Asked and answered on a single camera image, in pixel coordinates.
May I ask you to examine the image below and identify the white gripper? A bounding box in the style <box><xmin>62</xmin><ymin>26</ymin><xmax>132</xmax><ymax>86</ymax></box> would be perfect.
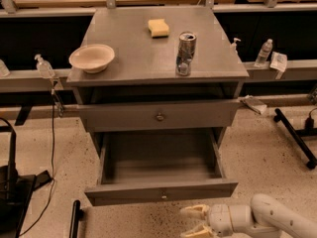
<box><xmin>180</xmin><ymin>204</ymin><xmax>233</xmax><ymax>238</ymax></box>

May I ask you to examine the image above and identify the grey drawer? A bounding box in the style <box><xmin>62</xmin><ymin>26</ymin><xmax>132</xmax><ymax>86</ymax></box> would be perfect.
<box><xmin>85</xmin><ymin>129</ymin><xmax>238</xmax><ymax>206</ymax></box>
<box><xmin>78</xmin><ymin>100</ymin><xmax>241</xmax><ymax>132</ymax></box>

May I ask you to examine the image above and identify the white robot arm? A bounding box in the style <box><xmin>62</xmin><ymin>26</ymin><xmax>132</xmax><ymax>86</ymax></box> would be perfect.
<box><xmin>180</xmin><ymin>193</ymin><xmax>317</xmax><ymax>238</ymax></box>

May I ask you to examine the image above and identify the grey top drawer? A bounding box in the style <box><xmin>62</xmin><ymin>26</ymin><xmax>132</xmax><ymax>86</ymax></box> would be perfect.
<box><xmin>78</xmin><ymin>100</ymin><xmax>241</xmax><ymax>132</ymax></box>

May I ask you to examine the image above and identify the grey drawer cabinet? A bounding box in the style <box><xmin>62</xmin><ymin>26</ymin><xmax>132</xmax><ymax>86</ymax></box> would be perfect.
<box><xmin>67</xmin><ymin>6</ymin><xmax>248</xmax><ymax>149</ymax></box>

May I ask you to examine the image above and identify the black bar on floor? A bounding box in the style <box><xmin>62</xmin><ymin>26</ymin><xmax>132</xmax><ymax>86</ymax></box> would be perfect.
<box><xmin>69</xmin><ymin>199</ymin><xmax>84</xmax><ymax>238</ymax></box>

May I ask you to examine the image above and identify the black stand base right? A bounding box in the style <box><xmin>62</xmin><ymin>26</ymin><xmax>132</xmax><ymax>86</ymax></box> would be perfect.
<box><xmin>273</xmin><ymin>108</ymin><xmax>317</xmax><ymax>170</ymax></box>

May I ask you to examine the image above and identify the small pump bottle right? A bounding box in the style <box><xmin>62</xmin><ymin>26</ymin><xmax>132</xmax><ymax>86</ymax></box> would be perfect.
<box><xmin>231</xmin><ymin>38</ymin><xmax>241</xmax><ymax>54</ymax></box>

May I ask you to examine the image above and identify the white wipe packet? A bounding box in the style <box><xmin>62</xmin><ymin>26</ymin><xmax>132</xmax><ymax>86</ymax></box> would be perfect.
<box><xmin>269</xmin><ymin>52</ymin><xmax>287</xmax><ymax>79</ymax></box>

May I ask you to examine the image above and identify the silver soda can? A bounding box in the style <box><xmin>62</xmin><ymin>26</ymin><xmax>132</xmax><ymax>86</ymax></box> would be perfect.
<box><xmin>175</xmin><ymin>31</ymin><xmax>197</xmax><ymax>76</ymax></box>

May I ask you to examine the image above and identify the black stand left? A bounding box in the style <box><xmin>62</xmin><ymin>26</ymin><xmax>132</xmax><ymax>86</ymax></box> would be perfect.
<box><xmin>0</xmin><ymin>118</ymin><xmax>53</xmax><ymax>238</ymax></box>

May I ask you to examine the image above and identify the clear water bottle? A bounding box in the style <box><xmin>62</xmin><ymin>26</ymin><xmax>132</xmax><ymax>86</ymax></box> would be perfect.
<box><xmin>255</xmin><ymin>39</ymin><xmax>272</xmax><ymax>67</ymax></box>

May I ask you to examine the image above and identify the beige bowl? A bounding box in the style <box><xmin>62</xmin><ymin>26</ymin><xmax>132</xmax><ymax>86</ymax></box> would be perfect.
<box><xmin>68</xmin><ymin>44</ymin><xmax>115</xmax><ymax>73</ymax></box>

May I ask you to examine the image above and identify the yellow sponge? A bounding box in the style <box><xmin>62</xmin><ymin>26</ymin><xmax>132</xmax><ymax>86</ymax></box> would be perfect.
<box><xmin>148</xmin><ymin>19</ymin><xmax>169</xmax><ymax>38</ymax></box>

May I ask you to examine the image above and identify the clear pump bottle left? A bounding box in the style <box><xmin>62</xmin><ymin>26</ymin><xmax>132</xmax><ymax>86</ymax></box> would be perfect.
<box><xmin>35</xmin><ymin>54</ymin><xmax>55</xmax><ymax>79</ymax></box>

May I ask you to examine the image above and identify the black cable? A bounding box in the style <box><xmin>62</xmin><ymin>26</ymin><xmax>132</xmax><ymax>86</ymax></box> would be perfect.
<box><xmin>19</xmin><ymin>79</ymin><xmax>65</xmax><ymax>237</ymax></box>

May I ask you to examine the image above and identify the grey metal rail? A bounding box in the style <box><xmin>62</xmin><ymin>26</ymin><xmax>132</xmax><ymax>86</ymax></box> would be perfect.
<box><xmin>0</xmin><ymin>59</ymin><xmax>317</xmax><ymax>93</ymax></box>

